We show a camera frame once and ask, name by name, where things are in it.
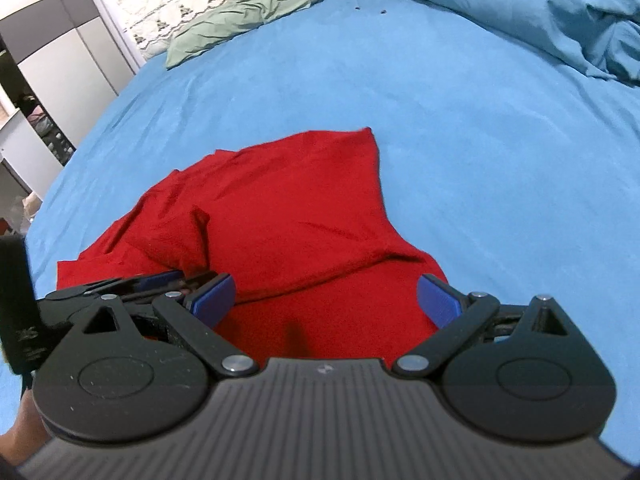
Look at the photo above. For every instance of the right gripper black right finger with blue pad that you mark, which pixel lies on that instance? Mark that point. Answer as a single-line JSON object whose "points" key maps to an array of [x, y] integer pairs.
{"points": [[520, 373]]}

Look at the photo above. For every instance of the red garment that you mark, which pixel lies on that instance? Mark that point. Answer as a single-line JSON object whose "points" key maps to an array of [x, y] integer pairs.
{"points": [[300, 225]]}

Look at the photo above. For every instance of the blue bed sheet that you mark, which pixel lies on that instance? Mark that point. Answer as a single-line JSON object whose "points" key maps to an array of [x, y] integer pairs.
{"points": [[515, 172]]}

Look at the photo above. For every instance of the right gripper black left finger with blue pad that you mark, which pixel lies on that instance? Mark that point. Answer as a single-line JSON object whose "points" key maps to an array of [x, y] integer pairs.
{"points": [[126, 372]]}

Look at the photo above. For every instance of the grey white wardrobe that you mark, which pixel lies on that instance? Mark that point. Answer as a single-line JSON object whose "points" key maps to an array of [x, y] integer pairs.
{"points": [[68, 57]]}

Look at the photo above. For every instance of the green pillow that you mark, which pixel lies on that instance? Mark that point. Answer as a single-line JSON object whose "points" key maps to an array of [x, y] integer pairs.
{"points": [[230, 19]]}

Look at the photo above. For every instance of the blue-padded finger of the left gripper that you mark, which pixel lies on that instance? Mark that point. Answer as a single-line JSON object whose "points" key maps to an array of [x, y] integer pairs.
{"points": [[200, 293]]}

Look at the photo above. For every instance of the person's hand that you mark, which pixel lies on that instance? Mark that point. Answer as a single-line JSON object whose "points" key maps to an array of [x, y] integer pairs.
{"points": [[27, 435]]}

